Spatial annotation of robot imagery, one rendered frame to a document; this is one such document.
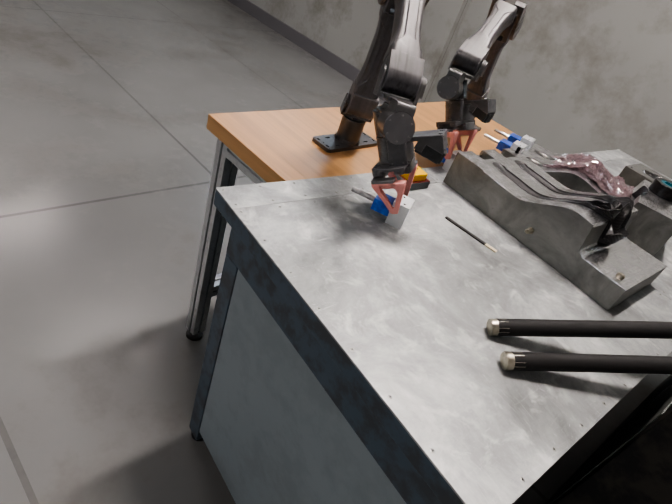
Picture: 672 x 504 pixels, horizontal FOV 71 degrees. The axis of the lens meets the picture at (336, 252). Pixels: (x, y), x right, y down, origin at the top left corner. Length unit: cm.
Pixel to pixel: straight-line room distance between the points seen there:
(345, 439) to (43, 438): 92
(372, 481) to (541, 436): 26
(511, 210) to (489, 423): 61
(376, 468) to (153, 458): 82
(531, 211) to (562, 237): 9
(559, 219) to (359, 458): 67
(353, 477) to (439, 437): 22
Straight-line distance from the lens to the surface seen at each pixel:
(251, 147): 112
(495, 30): 143
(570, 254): 115
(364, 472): 80
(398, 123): 85
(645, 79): 366
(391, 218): 99
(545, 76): 383
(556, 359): 84
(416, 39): 97
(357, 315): 75
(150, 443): 148
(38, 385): 160
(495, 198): 121
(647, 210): 152
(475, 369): 78
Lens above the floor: 129
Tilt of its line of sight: 35 degrees down
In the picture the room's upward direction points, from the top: 21 degrees clockwise
